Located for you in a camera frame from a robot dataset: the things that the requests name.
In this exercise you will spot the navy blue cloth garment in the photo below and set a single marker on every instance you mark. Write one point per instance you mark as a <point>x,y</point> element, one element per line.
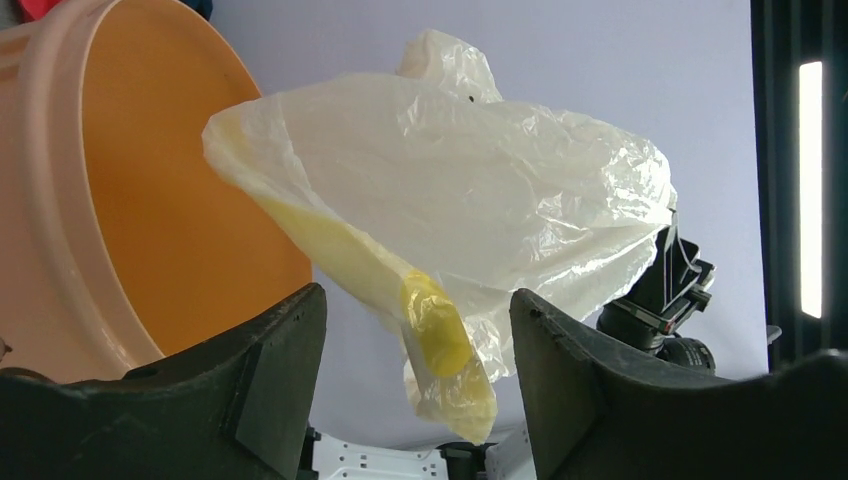
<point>203,7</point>

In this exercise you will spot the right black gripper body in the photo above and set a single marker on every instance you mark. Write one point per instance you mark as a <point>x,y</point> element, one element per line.
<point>671,289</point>

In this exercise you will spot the pale yellow trash bag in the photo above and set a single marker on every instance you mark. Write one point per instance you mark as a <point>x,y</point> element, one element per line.
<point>430,198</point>

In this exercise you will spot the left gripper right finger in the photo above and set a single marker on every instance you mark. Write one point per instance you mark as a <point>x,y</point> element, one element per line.
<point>597,408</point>

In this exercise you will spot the ceiling light strip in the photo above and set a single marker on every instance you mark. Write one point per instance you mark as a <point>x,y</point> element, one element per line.
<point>810,121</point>

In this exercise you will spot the red cloth garment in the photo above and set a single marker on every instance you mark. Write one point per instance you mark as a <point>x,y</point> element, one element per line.
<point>33,10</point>

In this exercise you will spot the orange plastic trash bin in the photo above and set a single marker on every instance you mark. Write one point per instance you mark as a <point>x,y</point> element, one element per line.
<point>119,244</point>

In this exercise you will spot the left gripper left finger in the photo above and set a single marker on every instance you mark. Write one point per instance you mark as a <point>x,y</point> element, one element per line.
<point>235,406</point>

